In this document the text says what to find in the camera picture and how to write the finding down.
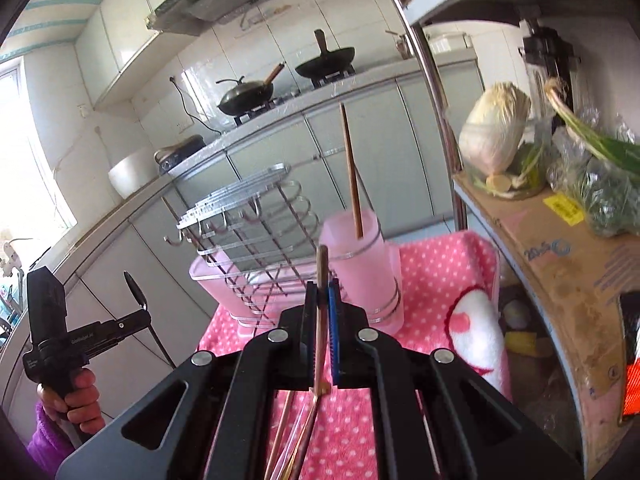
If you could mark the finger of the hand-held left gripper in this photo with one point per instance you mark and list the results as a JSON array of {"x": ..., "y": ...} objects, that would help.
[{"x": 130, "y": 321}]

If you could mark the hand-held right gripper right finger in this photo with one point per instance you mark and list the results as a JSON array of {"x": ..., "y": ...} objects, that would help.
[{"x": 334, "y": 340}]

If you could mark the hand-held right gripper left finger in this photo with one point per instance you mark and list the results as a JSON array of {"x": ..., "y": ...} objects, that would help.
[{"x": 312, "y": 310}]

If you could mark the black spoon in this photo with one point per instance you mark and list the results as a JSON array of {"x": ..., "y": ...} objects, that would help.
[{"x": 134, "y": 290}]

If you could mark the wooden chopstick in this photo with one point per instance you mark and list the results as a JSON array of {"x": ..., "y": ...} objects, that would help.
[
  {"x": 280, "y": 435},
  {"x": 306, "y": 440},
  {"x": 323, "y": 270},
  {"x": 350, "y": 170}
]

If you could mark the person's left forearm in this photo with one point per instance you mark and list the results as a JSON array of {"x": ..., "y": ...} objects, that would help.
[{"x": 45, "y": 442}]

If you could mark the person's left hand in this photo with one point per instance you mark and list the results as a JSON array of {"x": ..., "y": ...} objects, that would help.
[{"x": 85, "y": 395}]

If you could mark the pink polka-dot towel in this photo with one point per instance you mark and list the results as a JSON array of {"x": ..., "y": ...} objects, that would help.
[{"x": 430, "y": 270}]

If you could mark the white basin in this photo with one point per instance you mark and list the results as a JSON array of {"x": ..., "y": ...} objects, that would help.
[{"x": 132, "y": 175}]

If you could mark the window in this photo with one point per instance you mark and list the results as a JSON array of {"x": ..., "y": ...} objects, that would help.
[{"x": 25, "y": 160}]

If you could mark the electric cooker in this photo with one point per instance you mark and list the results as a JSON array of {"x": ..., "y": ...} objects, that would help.
[{"x": 177, "y": 152}]

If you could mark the white round object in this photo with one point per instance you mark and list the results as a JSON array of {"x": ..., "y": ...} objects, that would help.
[{"x": 515, "y": 313}]

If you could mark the grey kitchen base cabinets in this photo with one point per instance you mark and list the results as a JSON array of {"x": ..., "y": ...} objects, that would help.
[{"x": 375, "y": 135}]

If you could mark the yellow sponge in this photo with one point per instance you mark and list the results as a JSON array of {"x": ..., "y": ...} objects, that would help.
[{"x": 520, "y": 343}]

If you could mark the gas stove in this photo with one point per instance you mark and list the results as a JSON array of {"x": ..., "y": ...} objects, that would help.
[{"x": 292, "y": 94}]

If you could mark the black wok with lid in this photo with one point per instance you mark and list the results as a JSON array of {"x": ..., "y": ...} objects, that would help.
[{"x": 245, "y": 97}]

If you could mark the ginger piece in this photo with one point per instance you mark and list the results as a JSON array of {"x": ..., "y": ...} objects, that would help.
[{"x": 497, "y": 183}]

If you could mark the brown cardboard shelf liner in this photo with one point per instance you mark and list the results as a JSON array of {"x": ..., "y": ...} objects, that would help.
[{"x": 550, "y": 270}]

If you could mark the black frying pan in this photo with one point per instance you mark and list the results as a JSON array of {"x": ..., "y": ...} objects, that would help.
[{"x": 325, "y": 62}]

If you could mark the napa cabbage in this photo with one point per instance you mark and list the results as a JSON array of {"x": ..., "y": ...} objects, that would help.
[{"x": 492, "y": 130}]

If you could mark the metal storage shelf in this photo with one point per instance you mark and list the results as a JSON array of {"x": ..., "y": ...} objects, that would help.
[{"x": 430, "y": 75}]

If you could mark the clear plastic container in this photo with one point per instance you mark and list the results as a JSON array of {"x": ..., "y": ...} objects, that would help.
[{"x": 537, "y": 170}]

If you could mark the metal kettle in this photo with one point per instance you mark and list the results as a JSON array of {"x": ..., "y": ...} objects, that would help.
[{"x": 400, "y": 46}]

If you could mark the white storage box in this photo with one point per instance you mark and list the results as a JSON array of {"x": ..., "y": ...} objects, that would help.
[{"x": 450, "y": 43}]

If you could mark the orange and black object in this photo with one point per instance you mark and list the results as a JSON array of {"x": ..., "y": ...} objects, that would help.
[{"x": 631, "y": 385}]

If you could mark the plastic bag of greens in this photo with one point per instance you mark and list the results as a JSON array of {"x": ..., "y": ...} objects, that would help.
[{"x": 605, "y": 200}]

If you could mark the green onions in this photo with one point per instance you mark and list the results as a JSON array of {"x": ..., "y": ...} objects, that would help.
[{"x": 600, "y": 145}]

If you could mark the black blender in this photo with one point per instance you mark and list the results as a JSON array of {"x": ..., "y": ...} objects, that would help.
[{"x": 547, "y": 50}]

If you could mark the white wall switch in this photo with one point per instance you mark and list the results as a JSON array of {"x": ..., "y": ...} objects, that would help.
[{"x": 83, "y": 110}]

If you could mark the white wall outlet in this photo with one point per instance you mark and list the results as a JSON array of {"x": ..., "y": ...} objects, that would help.
[{"x": 185, "y": 124}]

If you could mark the wall cabinets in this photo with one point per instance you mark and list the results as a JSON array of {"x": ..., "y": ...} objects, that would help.
[{"x": 115, "y": 50}]

